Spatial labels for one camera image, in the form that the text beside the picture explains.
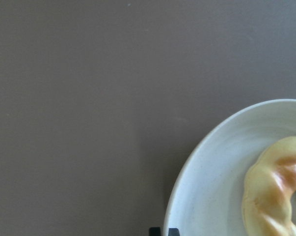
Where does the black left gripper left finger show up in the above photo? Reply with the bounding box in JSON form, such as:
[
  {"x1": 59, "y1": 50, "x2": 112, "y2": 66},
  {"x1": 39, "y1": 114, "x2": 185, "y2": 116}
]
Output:
[{"x1": 149, "y1": 227, "x2": 161, "y2": 236}]

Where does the white shallow bowl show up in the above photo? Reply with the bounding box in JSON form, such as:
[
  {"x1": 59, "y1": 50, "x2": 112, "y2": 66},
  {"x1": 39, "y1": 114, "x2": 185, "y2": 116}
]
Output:
[{"x1": 162, "y1": 99, "x2": 296, "y2": 236}]

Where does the braided glazed donut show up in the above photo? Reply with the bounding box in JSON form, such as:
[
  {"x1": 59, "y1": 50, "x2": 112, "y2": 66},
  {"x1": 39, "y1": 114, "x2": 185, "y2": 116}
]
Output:
[{"x1": 242, "y1": 136, "x2": 296, "y2": 236}]

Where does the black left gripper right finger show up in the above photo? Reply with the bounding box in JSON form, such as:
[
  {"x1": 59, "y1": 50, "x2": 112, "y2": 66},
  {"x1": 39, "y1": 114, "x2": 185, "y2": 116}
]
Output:
[{"x1": 168, "y1": 228, "x2": 180, "y2": 236}]

